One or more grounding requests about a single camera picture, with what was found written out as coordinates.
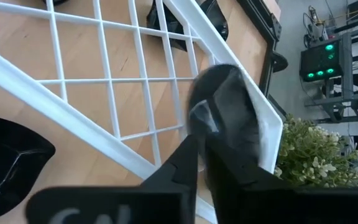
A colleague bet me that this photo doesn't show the black rounded plate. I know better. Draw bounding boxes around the black rounded plate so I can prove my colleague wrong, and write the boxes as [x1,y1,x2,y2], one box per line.
[185,63,262,169]

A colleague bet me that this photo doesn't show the green artificial potted plant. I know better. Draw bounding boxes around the green artificial potted plant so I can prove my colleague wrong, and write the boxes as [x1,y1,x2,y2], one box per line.
[273,113,358,188]

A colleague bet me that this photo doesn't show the grey metal cart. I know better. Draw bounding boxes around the grey metal cart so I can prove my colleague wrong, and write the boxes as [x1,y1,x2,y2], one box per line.
[303,30,358,125]

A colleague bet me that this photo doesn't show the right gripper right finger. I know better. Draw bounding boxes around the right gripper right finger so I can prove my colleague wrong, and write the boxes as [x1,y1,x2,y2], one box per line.
[204,136,358,224]

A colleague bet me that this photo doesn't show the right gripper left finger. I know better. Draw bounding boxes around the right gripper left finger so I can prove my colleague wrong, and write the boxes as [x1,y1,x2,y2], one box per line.
[25,134,200,224]

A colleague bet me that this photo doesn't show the white wire shelf rack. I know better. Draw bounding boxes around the white wire shelf rack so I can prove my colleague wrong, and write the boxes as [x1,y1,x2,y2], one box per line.
[0,0,284,224]

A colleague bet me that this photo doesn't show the black computer green lights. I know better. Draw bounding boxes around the black computer green lights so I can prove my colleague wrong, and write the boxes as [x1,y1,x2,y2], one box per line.
[299,39,344,83]

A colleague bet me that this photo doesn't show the black leaf-shaped plate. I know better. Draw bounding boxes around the black leaf-shaped plate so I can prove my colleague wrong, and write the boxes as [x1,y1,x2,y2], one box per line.
[146,0,229,52]
[0,114,57,223]

